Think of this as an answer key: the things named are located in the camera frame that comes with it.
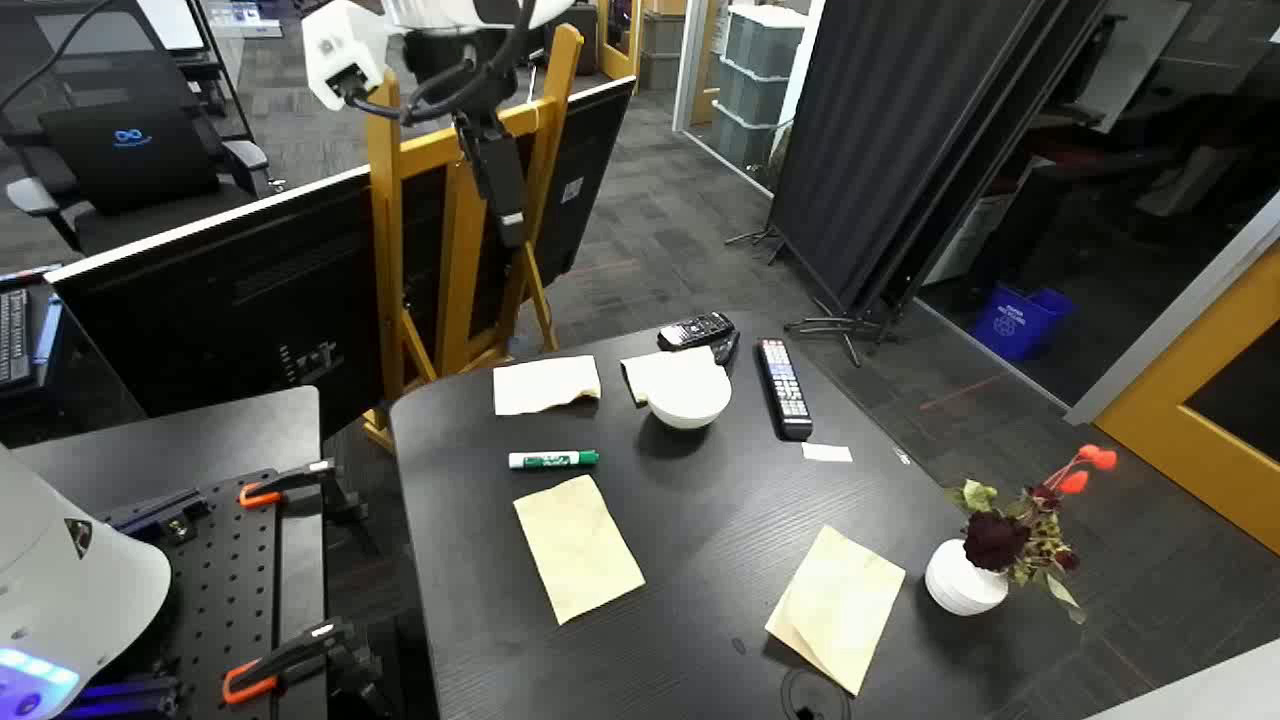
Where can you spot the yellow wooden door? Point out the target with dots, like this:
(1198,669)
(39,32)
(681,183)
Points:
(1184,408)

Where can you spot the white napkin in bowl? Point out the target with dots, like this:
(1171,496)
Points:
(658,371)

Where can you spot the black folding screen panel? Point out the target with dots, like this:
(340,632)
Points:
(894,100)

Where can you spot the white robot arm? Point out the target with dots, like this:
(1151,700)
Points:
(415,61)

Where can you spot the wooden easel frame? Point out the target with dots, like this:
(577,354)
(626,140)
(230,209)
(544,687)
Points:
(528,140)

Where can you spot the orange black clamp upper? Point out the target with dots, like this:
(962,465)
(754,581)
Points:
(294,491)

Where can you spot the small black remote control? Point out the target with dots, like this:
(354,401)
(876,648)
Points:
(692,329)

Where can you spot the tan paper napkin right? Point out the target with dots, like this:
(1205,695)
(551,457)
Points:
(836,607)

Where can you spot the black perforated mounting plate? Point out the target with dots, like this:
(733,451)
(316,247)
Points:
(223,610)

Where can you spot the black monitor left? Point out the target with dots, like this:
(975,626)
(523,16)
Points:
(244,303)

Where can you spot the stacked grey storage drawers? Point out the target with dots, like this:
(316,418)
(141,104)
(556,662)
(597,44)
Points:
(754,66)

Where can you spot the orange black clamp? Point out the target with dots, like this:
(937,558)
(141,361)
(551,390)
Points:
(294,491)
(323,648)

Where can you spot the white vase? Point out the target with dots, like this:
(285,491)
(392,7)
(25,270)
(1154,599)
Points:
(959,587)

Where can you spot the green and white marker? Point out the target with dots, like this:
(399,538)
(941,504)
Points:
(556,457)

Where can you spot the long black remote control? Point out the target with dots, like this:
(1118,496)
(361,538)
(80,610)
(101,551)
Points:
(786,399)

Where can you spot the white bowl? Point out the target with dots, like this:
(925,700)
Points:
(692,399)

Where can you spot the blue bin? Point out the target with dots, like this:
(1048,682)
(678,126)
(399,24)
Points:
(1021,320)

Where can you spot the small white paper label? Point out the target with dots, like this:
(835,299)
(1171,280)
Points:
(827,454)

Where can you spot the white paper napkin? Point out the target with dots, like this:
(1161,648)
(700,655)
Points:
(536,384)

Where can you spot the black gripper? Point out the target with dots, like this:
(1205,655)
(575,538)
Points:
(499,175)

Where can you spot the orange black clamp lower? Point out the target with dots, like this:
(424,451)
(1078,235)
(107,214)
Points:
(323,648)

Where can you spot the black office chair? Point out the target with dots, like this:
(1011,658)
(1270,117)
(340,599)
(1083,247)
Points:
(112,133)

